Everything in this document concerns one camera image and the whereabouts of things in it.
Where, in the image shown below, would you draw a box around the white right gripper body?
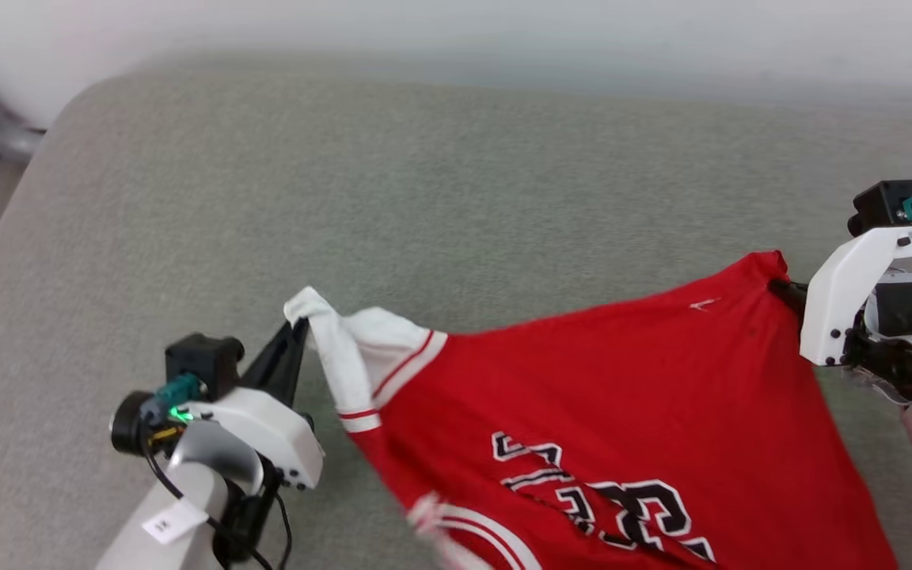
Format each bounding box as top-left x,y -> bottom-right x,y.
800,226 -> 912,367

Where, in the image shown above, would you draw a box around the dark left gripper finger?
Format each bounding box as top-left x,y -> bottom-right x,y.
241,320 -> 300,390
270,317 -> 313,409

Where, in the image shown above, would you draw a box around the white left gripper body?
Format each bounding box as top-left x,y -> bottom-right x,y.
179,386 -> 325,490

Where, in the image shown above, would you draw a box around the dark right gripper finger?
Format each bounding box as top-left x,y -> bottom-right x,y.
768,277 -> 810,319

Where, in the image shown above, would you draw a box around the red basketball jersey garment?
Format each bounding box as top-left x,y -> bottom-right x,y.
283,250 -> 900,570

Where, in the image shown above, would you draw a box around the teal left camera connector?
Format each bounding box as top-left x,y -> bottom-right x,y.
154,374 -> 205,411

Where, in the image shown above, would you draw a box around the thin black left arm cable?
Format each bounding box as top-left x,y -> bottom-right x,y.
139,427 -> 295,570

